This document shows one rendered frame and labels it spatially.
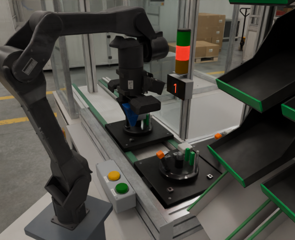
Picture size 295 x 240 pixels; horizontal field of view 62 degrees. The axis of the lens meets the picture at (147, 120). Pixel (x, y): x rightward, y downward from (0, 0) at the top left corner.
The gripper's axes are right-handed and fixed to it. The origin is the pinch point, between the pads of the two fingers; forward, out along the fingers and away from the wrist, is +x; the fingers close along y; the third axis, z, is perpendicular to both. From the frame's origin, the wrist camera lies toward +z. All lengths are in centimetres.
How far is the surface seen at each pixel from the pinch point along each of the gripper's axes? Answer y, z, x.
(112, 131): 43, 8, 29
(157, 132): 32, 26, 29
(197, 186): -4.9, 20.1, 28.4
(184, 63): 21.7, 30.9, -4.6
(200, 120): 49, 65, 40
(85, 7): 112, 20, -20
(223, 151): -17.9, 14.8, 5.4
